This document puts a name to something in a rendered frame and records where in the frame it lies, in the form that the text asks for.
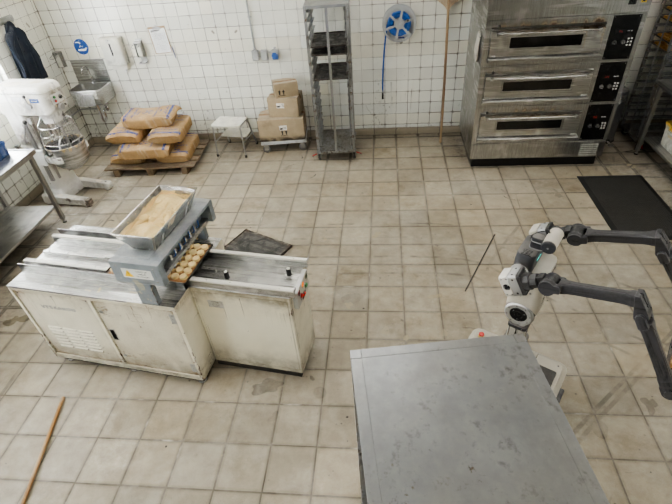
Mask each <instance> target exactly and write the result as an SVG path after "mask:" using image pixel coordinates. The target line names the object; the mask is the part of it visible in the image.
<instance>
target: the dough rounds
mask: <svg viewBox="0 0 672 504"><path fill-rule="evenodd" d="M210 246H211V245H207V244H199V243H197V244H194V245H192V244H191V246H190V250H189V251H188V250H187V251H186V252H185V253H186V255H185V257H183V256H182V258H181V263H179V262H178V263H177V264H176V269H174V268H173V270H172V271H171V272H170V274H169V275H168V276H167V277H168V279H169V281H174V282H182V283H185V282H186V280H187V279H188V278H189V276H190V275H191V273H192V272H193V270H194V269H195V268H196V266H197V265H198V263H199V262H200V260H201V259H202V258H203V256H204V255H205V253H206V252H207V250H208V249H209V247H210Z"/></svg>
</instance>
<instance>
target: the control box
mask: <svg viewBox="0 0 672 504"><path fill-rule="evenodd" d="M306 274H307V269H302V271H301V273H300V276H299V278H298V280H297V283H296V285H295V287H296V290H295V293H296V296H295V298H293V302H294V308H295V309H298V310H299V309H300V306H301V303H302V301H303V299H304V298H301V293H303V296H304V297H305V292H306V291H307V288H308V286H309V281H308V274H307V278H305V276H306ZM302 282H303V283H304V285H303V287H302ZM305 283H307V287H305ZM295 287H294V288H295ZM299 290H300V295H298V293H299Z"/></svg>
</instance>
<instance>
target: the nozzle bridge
mask: <svg viewBox="0 0 672 504"><path fill-rule="evenodd" d="M215 219H216V215H215V212H214V208H213V205H212V201H211V199H204V198H194V200H193V203H192V206H191V209H190V210H189V211H188V212H187V214H186V215H185V216H184V217H183V218H182V220H181V221H180V222H179V223H178V224H177V226H176V227H175V228H174V229H173V230H172V232H171V233H170V234H169V235H168V236H167V238H166V239H165V240H164V241H163V242H162V244H161V245H160V246H159V247H158V248H157V250H156V251H153V250H143V249H133V248H131V247H130V246H128V245H127V244H125V243H124V244H123V245H122V246H121V247H120V248H119V249H118V250H117V252H116V253H115V254H114V255H113V256H112V257H111V258H110V259H109V260H108V263H109V265H110V267H111V269H112V271H113V273H114V275H115V277H116V279H117V281H123V282H131V283H133V285H134V287H135V289H136V291H137V293H138V296H139V298H140V300H141V302H142V304H148V305H156V306H159V305H160V304H161V303H162V300H161V298H160V295H159V293H158V291H157V288H156V286H164V287H165V286H166V285H167V284H168V282H169V279H168V277H167V276H168V275H169V274H170V272H171V271H172V270H173V268H174V267H175V266H176V264H177V263H178V262H179V260H180V259H181V258H182V256H183V255H184V254H185V252H186V251H187V250H188V248H189V247H190V246H191V244H192V243H193V242H194V240H195V239H196V238H197V236H199V237H198V239H203V240H207V239H208V237H209V235H208V232H207V229H206V225H207V223H208V222H209V221H212V222H213V221H214V220H215ZM197 221H198V223H199V227H198V228H196V231H195V232H194V233H192V234H191V235H192V237H190V238H189V236H188V233H187V232H188V231H189V230H190V232H193V230H192V226H193V224H194V225H195V227H197V226H198V223H197ZM184 236H186V238H189V239H187V241H188V242H187V243H185V245H182V246H183V248H182V249H181V250H180V251H178V255H176V256H175V253H174V248H175V247H176V248H177V250H179V249H180V247H179V245H178V243H179V242H180V241H181V243H182V244H184V240H183V237H184ZM170 253H171V254H172V256H175V257H173V259H174V260H173V261H170V259H169V255H170ZM155 285H156V286H155Z"/></svg>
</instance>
